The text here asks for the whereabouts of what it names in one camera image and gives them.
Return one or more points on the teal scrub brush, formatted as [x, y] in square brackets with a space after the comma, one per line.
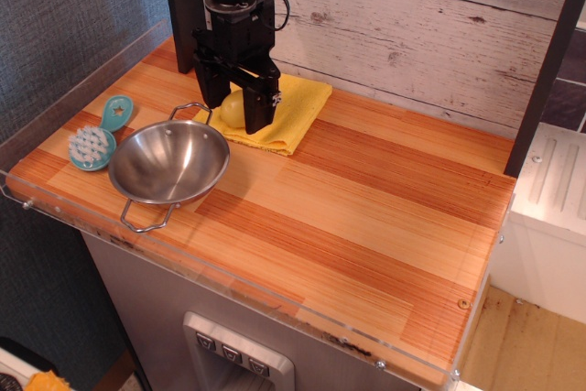
[92, 147]

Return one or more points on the silver dispenser button panel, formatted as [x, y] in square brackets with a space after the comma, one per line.
[233, 356]

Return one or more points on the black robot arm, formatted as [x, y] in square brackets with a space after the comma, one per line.
[228, 42]

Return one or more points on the steel two-handled bowl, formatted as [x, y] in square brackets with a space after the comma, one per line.
[169, 163]

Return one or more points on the white plastic sink unit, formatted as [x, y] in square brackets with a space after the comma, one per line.
[541, 253]

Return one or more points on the dark vertical post right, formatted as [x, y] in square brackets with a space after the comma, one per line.
[558, 45]

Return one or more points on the yellow object bottom left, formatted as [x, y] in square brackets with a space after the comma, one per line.
[47, 381]

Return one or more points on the silver toy fridge cabinet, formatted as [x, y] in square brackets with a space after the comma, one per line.
[152, 302]

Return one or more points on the yellow potato ball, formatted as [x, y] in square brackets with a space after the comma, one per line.
[232, 109]

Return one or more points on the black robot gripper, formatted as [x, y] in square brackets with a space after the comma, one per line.
[236, 49]

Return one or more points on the yellow folded cloth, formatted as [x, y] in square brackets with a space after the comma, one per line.
[301, 103]

